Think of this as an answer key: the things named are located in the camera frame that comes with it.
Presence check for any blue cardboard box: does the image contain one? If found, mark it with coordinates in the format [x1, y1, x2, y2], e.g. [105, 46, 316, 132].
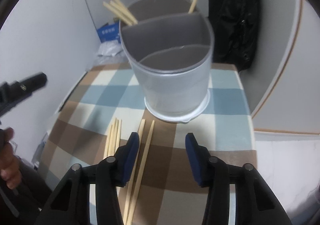
[96, 21, 122, 43]

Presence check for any checkered tablecloth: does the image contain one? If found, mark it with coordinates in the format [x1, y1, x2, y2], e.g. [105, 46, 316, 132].
[37, 62, 258, 225]

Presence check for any dark grey cloth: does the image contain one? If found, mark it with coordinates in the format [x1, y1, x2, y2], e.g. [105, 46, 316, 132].
[15, 160, 54, 218]

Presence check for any grey divided utensil holder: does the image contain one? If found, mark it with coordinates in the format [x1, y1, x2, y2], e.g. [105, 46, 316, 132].
[119, 0, 215, 123]

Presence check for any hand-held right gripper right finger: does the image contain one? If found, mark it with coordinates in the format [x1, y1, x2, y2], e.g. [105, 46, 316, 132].
[185, 133, 293, 225]

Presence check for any crumpled white plastic bag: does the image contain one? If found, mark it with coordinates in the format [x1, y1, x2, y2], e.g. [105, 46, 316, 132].
[96, 41, 124, 56]

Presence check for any person's left hand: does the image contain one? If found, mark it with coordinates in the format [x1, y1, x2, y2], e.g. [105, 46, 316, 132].
[0, 127, 22, 190]

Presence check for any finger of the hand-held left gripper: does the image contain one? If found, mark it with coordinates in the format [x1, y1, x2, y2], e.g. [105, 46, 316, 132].
[0, 96, 32, 116]
[0, 72, 48, 101]

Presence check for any white cabinet with wood trim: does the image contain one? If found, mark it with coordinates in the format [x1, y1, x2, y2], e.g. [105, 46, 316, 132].
[246, 0, 320, 225]

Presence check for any clear plastic container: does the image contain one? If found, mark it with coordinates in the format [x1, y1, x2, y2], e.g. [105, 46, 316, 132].
[32, 132, 49, 168]

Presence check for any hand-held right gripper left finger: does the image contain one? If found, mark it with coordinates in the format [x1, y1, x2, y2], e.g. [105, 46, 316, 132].
[35, 132, 140, 225]

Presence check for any black hanging bag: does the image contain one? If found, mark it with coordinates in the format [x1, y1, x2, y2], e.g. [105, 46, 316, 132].
[208, 0, 260, 73]

